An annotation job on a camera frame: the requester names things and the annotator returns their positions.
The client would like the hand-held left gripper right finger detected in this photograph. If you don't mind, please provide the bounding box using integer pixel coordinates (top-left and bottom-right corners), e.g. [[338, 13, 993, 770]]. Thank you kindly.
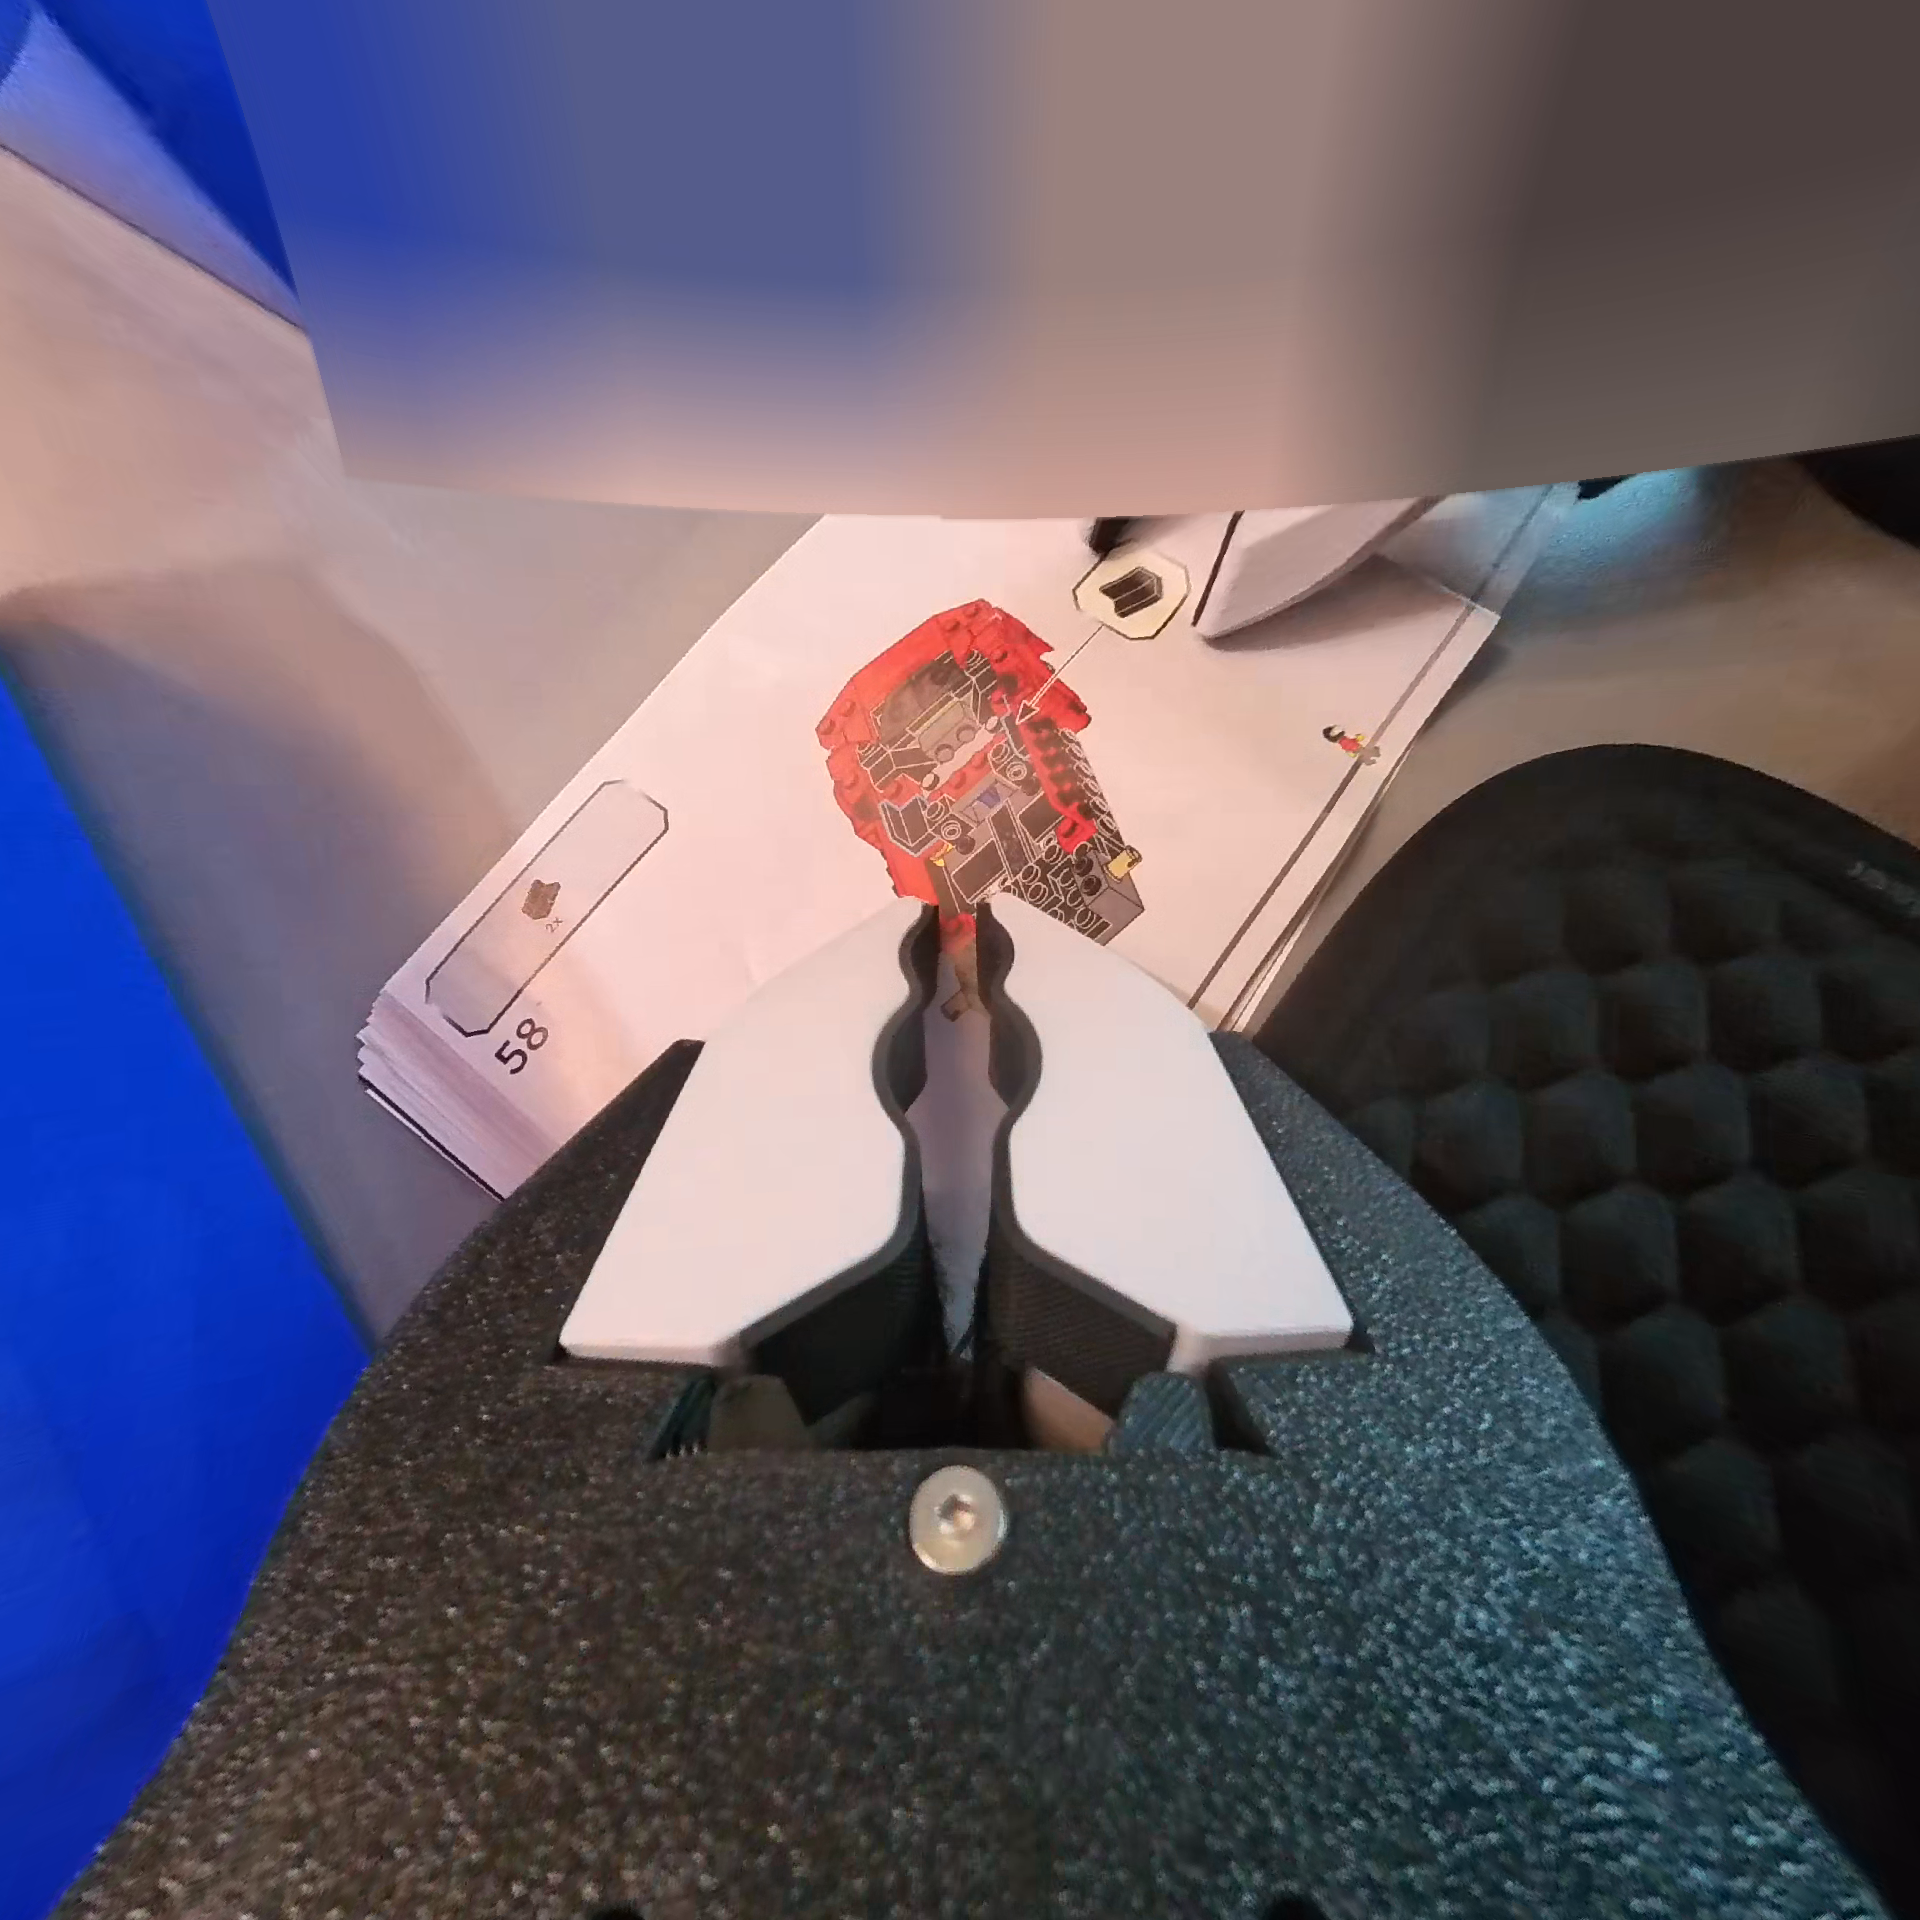
[[959, 909, 1360, 1369]]

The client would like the black quilted chair seat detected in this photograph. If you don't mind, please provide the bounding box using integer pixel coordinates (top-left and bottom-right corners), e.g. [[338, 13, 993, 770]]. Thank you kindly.
[[1262, 746, 1920, 1897]]

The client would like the blue plastic bin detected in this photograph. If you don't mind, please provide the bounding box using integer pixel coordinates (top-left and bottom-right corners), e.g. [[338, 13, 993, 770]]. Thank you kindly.
[[36, 0, 301, 290], [0, 676, 378, 1920]]

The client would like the lego instruction booklet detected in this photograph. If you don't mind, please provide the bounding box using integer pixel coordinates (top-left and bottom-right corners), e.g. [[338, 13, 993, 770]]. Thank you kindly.
[[353, 497, 1578, 1203]]

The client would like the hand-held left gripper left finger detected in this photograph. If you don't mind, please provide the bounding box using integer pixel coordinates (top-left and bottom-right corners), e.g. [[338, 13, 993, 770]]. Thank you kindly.
[[554, 908, 959, 1379]]

